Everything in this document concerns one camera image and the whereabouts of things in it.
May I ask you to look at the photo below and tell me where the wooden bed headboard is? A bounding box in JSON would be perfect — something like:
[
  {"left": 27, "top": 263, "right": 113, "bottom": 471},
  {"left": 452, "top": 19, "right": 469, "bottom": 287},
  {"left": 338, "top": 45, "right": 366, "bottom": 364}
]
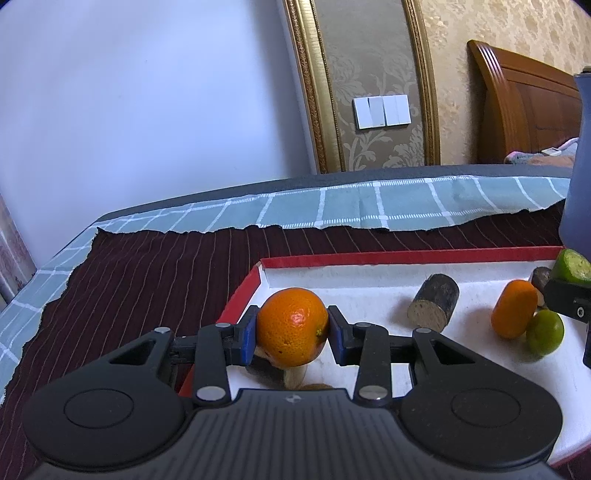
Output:
[{"left": 467, "top": 39, "right": 583, "bottom": 164}]

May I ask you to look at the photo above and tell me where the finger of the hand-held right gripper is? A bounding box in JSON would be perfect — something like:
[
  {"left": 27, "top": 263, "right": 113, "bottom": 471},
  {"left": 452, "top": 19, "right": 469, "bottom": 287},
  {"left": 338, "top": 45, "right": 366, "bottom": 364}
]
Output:
[{"left": 544, "top": 277, "right": 591, "bottom": 370}]

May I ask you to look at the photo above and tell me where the white wall switch panel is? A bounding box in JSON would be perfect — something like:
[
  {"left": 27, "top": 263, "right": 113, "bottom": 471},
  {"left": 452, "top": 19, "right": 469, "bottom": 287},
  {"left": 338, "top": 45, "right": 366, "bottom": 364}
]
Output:
[{"left": 352, "top": 93, "right": 411, "bottom": 129}]

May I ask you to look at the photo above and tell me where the gold-framed wall panel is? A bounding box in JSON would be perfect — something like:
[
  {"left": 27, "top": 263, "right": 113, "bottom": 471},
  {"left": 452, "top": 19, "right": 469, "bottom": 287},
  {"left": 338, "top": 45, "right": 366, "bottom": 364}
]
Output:
[{"left": 281, "top": 0, "right": 441, "bottom": 175}]

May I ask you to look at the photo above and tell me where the dark sugarcane piece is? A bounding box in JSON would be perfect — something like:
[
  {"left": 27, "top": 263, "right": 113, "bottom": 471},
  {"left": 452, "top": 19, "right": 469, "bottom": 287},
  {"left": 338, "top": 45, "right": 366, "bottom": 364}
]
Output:
[
  {"left": 407, "top": 273, "right": 460, "bottom": 332},
  {"left": 245, "top": 348, "right": 308, "bottom": 388}
]

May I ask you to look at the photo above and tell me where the green citrus with cut top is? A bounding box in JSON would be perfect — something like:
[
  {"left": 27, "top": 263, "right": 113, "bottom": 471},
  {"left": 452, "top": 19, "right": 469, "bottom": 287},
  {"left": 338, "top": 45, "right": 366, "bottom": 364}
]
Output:
[{"left": 549, "top": 248, "right": 591, "bottom": 284}]

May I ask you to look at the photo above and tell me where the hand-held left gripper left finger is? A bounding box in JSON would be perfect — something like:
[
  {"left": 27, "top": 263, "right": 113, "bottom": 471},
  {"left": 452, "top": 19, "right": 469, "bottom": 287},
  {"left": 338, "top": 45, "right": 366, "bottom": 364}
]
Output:
[{"left": 105, "top": 305, "right": 259, "bottom": 408}]

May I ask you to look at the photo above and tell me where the blue checked tablecloth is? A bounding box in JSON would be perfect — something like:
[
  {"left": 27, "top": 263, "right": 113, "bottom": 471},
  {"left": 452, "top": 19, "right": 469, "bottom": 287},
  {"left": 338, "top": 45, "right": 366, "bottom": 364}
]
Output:
[{"left": 0, "top": 174, "right": 573, "bottom": 402}]

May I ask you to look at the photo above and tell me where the pale patterned curtain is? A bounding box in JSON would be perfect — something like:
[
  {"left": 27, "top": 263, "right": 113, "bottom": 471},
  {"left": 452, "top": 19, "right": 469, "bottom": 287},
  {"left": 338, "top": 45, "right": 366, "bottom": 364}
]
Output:
[{"left": 0, "top": 194, "right": 38, "bottom": 308}]

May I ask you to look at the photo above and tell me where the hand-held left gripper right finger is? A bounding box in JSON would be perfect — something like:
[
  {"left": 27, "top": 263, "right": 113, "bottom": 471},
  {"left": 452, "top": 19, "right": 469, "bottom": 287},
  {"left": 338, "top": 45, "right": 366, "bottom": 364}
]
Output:
[{"left": 328, "top": 305, "right": 469, "bottom": 407}]

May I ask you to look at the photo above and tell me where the blue electric kettle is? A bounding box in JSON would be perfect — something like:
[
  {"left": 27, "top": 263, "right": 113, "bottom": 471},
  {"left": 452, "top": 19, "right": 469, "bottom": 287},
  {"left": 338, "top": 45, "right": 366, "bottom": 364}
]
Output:
[{"left": 558, "top": 66, "right": 591, "bottom": 259}]

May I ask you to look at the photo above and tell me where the whole green citrus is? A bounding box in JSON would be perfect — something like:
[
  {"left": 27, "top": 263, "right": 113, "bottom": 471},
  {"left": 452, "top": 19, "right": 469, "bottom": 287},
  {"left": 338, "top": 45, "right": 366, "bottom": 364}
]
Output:
[{"left": 525, "top": 309, "right": 565, "bottom": 356}]

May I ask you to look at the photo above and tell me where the orange tangerine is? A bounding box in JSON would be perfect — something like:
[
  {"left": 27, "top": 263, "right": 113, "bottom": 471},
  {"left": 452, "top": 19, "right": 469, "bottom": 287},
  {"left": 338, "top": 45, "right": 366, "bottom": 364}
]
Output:
[
  {"left": 490, "top": 279, "right": 539, "bottom": 340},
  {"left": 256, "top": 287, "right": 330, "bottom": 368}
]

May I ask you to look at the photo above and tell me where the dark maroon striped cloth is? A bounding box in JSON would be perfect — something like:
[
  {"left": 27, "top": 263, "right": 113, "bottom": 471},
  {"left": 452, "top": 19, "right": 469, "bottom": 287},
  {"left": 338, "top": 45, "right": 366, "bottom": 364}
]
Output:
[{"left": 0, "top": 210, "right": 566, "bottom": 480}]

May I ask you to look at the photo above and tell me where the pink bedding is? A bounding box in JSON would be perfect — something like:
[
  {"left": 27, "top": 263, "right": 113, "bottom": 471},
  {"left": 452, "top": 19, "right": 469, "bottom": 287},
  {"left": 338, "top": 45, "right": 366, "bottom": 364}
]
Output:
[{"left": 503, "top": 137, "right": 579, "bottom": 168}]

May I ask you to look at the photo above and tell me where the red cardboard tray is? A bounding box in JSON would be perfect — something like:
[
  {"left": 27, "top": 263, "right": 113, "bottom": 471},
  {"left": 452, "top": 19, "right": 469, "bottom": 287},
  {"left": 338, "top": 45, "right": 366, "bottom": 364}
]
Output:
[{"left": 175, "top": 246, "right": 591, "bottom": 469}]

